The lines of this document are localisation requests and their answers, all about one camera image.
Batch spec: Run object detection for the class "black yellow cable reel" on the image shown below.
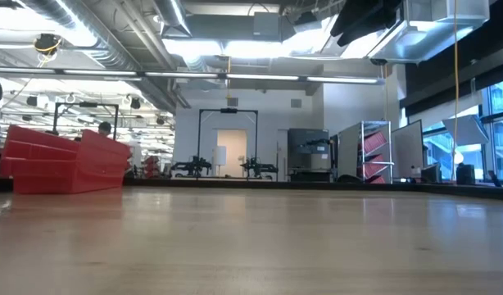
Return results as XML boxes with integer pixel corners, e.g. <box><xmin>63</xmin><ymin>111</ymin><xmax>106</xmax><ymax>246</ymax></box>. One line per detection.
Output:
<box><xmin>33</xmin><ymin>32</ymin><xmax>64</xmax><ymax>57</ymax></box>

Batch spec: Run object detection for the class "silver metal shelf rack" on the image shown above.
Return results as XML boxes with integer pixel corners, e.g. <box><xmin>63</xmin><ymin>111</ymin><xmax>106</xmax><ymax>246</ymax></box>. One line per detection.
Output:
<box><xmin>359</xmin><ymin>120</ymin><xmax>395</xmax><ymax>184</ymax></box>

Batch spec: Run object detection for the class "ceiling strip light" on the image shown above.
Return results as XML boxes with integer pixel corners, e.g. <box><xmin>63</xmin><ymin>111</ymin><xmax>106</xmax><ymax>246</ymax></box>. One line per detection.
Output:
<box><xmin>0</xmin><ymin>67</ymin><xmax>219</xmax><ymax>79</ymax></box>
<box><xmin>225</xmin><ymin>73</ymin><xmax>384</xmax><ymax>85</ymax></box>

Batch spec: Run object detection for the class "yellow hanging cable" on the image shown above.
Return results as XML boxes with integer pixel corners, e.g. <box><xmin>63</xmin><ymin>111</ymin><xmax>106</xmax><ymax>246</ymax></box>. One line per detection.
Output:
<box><xmin>453</xmin><ymin>0</ymin><xmax>460</xmax><ymax>181</ymax></box>

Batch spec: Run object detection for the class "black desktop device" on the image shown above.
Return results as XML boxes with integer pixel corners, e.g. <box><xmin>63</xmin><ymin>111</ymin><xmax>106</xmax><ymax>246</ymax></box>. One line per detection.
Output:
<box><xmin>420</xmin><ymin>162</ymin><xmax>443</xmax><ymax>184</ymax></box>

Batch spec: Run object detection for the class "blue tinted window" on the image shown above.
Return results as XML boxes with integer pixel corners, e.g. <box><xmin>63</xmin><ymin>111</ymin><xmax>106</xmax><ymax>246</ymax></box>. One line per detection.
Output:
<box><xmin>423</xmin><ymin>77</ymin><xmax>503</xmax><ymax>182</ymax></box>

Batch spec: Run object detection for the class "grey whiteboard panel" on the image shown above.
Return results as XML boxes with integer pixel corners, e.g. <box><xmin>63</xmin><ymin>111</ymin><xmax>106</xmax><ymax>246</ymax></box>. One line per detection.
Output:
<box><xmin>391</xmin><ymin>119</ymin><xmax>424</xmax><ymax>180</ymax></box>

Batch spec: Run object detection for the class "grey ceiling duct box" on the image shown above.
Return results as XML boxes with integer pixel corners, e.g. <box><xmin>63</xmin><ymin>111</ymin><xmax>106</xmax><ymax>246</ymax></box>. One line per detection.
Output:
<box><xmin>253</xmin><ymin>11</ymin><xmax>296</xmax><ymax>43</ymax></box>

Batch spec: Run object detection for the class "beige door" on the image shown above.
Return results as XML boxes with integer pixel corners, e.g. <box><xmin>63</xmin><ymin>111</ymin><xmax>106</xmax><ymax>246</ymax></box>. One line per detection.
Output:
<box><xmin>215</xmin><ymin>128</ymin><xmax>248</xmax><ymax>179</ymax></box>

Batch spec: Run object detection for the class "black box speaker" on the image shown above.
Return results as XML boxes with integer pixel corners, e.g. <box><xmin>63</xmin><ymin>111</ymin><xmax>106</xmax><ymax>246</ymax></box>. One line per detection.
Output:
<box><xmin>455</xmin><ymin>163</ymin><xmax>476</xmax><ymax>185</ymax></box>

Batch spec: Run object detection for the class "black gantry frame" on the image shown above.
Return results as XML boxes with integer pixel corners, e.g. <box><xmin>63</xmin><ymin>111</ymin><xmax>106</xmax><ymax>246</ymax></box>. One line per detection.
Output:
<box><xmin>52</xmin><ymin>101</ymin><xmax>120</xmax><ymax>140</ymax></box>
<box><xmin>197</xmin><ymin>107</ymin><xmax>260</xmax><ymax>180</ymax></box>

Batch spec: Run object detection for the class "red plastic bin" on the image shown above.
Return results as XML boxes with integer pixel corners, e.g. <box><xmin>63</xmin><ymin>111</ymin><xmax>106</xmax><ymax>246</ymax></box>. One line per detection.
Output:
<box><xmin>0</xmin><ymin>125</ymin><xmax>133</xmax><ymax>195</ymax></box>

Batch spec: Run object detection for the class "large silver air duct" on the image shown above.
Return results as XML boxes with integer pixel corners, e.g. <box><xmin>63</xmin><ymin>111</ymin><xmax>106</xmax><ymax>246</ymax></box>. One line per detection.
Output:
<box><xmin>368</xmin><ymin>0</ymin><xmax>491</xmax><ymax>66</ymax></box>

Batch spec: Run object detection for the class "silver ventilation duct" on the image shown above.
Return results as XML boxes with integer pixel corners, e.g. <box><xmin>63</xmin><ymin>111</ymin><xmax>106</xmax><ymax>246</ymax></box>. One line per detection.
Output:
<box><xmin>17</xmin><ymin>0</ymin><xmax>183</xmax><ymax>114</ymax></box>

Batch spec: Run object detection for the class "white hanging shade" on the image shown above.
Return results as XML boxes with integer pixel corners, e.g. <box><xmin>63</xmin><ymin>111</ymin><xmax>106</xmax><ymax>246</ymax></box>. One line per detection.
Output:
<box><xmin>442</xmin><ymin>114</ymin><xmax>490</xmax><ymax>147</ymax></box>

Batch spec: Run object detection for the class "dark grey cabinet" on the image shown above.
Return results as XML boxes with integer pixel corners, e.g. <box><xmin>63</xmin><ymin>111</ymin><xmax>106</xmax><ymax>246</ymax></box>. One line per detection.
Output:
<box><xmin>287</xmin><ymin>127</ymin><xmax>333</xmax><ymax>184</ymax></box>

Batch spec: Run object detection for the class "bright ceiling light panel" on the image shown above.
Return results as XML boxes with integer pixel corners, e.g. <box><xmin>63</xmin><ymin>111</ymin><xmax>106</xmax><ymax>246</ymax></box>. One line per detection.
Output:
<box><xmin>163</xmin><ymin>39</ymin><xmax>285</xmax><ymax>59</ymax></box>

